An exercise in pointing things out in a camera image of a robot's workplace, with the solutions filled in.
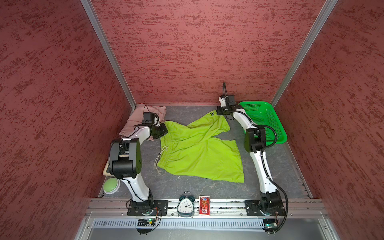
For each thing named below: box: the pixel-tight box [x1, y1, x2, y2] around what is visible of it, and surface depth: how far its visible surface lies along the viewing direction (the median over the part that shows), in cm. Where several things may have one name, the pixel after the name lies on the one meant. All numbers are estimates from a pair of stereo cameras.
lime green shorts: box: [158, 111, 245, 183], surface depth 94 cm
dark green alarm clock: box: [177, 191, 195, 218], surface depth 73 cm
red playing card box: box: [198, 195, 211, 216], surface depth 75 cm
